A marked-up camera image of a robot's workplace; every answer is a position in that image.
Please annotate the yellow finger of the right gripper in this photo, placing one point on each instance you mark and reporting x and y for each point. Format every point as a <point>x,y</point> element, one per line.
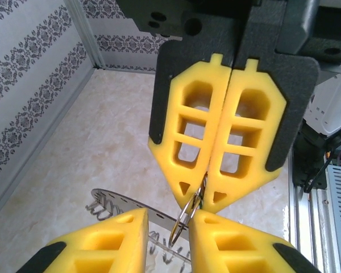
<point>272,85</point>
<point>176,85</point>

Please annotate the aluminium frame post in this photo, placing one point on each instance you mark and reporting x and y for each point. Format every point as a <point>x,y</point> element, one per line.
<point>86,34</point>

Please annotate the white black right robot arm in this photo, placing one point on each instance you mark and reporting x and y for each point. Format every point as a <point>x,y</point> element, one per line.
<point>329,108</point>

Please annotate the aluminium table edge rail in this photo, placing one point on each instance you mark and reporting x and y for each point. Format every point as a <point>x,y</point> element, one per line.
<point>68,99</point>
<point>130,69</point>

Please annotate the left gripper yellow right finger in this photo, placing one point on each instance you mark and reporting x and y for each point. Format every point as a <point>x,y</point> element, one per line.
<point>204,250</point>

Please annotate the aluminium mounting rail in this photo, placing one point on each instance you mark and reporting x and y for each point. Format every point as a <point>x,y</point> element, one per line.
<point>309,227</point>

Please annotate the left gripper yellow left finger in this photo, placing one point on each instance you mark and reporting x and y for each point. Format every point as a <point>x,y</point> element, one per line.
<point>82,236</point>

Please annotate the metal disc with key rings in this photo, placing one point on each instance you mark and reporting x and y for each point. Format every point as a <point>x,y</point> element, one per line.
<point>159,219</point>

